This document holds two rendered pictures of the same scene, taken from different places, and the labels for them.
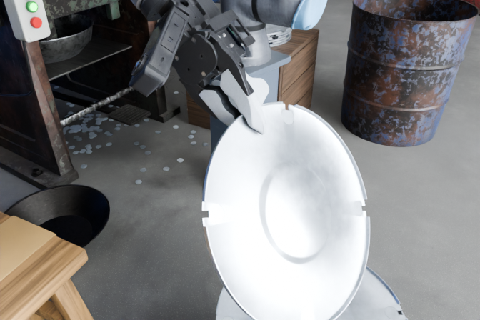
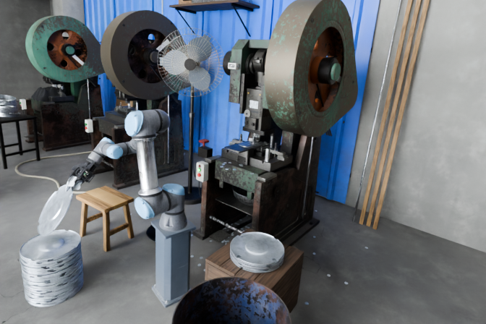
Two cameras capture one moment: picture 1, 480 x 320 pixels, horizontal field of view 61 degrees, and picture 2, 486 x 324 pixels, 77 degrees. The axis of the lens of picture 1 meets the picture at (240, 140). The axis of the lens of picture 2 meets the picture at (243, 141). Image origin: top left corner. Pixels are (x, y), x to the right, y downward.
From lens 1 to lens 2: 2.21 m
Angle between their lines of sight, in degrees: 87
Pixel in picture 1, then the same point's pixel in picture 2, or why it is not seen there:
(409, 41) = (184, 310)
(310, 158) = (63, 206)
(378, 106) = not seen: outside the picture
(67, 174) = (200, 234)
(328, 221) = (51, 218)
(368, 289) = (46, 257)
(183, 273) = (128, 267)
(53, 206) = not seen: hidden behind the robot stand
